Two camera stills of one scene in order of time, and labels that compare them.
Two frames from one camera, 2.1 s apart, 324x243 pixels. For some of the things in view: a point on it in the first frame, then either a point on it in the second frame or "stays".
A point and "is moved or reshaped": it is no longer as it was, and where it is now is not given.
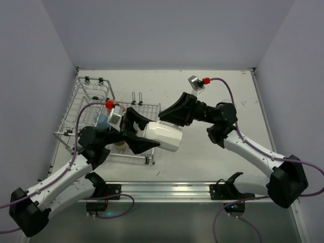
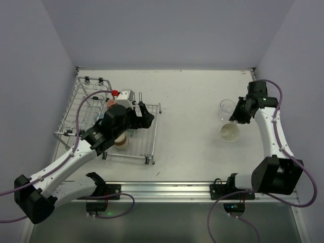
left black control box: x=96 y=206 stays
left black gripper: x=125 y=130 -> x=139 y=115
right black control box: x=239 y=207 stays
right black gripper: x=190 y=109 -> x=242 y=110
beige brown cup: x=121 y=145 stays
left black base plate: x=105 y=190 stays
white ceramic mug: x=169 y=136 is moved or reshaped
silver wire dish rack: x=87 y=90 stays
